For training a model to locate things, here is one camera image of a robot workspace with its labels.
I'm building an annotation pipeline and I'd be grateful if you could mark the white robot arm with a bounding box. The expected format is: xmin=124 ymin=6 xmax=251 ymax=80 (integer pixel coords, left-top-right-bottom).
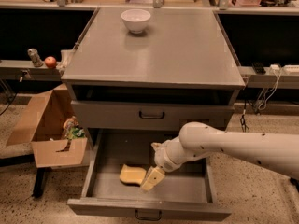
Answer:
xmin=141 ymin=122 xmax=299 ymax=191

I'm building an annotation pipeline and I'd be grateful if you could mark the green snack bag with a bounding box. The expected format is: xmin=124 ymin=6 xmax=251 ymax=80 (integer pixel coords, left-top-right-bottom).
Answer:
xmin=62 ymin=116 xmax=85 ymax=140

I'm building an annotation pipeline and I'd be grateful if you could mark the open grey lower drawer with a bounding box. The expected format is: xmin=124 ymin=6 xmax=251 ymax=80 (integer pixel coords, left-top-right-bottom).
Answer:
xmin=67 ymin=130 xmax=231 ymax=221

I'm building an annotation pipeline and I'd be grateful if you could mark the small grey figurine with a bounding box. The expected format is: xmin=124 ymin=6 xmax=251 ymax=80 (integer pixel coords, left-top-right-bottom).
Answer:
xmin=27 ymin=49 xmax=43 ymax=67

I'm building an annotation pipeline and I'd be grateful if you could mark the red apple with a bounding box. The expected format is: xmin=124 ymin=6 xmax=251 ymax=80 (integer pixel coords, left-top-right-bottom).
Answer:
xmin=44 ymin=56 xmax=57 ymax=68

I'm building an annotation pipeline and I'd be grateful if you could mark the grey drawer cabinet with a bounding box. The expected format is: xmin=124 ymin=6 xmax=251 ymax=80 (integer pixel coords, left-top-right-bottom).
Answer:
xmin=63 ymin=7 xmax=245 ymax=144

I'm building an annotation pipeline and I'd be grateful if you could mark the open cardboard box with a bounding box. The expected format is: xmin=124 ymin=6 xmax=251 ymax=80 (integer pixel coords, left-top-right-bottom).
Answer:
xmin=7 ymin=84 xmax=89 ymax=168

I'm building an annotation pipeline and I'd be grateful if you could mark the closed grey upper drawer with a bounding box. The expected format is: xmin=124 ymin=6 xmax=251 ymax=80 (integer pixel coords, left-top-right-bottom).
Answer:
xmin=71 ymin=101 xmax=234 ymax=131

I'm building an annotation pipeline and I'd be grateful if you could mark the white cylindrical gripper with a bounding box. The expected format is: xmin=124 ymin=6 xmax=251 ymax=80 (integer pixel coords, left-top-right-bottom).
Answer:
xmin=140 ymin=137 xmax=211 ymax=191

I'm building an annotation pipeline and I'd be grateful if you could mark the white ceramic bowl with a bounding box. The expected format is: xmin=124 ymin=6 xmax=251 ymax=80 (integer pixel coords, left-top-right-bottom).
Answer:
xmin=121 ymin=9 xmax=151 ymax=34

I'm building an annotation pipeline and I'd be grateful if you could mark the black cable on floor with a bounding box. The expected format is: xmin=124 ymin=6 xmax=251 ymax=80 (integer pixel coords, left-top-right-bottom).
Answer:
xmin=238 ymin=100 xmax=250 ymax=133

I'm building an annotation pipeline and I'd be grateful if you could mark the yellow sponge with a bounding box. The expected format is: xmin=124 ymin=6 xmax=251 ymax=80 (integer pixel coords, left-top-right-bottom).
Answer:
xmin=120 ymin=164 xmax=147 ymax=185

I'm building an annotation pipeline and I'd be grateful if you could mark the white power strip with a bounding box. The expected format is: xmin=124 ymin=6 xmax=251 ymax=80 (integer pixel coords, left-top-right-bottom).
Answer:
xmin=283 ymin=65 xmax=299 ymax=75

